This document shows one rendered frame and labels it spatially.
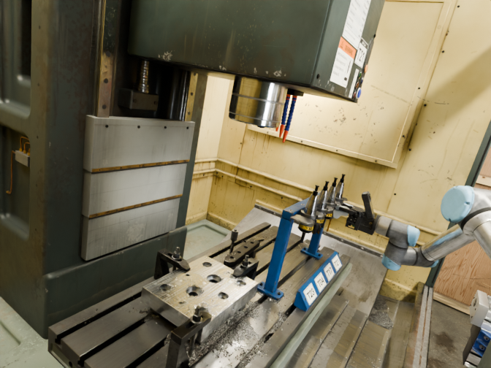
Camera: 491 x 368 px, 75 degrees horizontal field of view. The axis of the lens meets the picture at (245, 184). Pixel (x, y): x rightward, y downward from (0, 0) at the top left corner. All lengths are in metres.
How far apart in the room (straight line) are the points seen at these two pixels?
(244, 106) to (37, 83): 0.61
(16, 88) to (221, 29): 0.75
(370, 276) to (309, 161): 0.72
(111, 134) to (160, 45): 0.33
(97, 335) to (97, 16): 0.90
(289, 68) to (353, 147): 1.15
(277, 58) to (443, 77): 1.18
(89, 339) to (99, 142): 0.58
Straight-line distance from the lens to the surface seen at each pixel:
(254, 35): 0.88
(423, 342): 1.54
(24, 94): 1.32
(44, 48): 1.12
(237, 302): 1.03
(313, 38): 0.81
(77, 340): 1.01
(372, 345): 1.53
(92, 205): 1.21
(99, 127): 1.13
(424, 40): 1.91
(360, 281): 1.85
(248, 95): 0.92
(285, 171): 2.06
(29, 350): 1.42
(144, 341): 0.99
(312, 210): 1.13
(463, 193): 1.15
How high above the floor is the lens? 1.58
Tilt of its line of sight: 16 degrees down
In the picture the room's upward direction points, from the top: 11 degrees clockwise
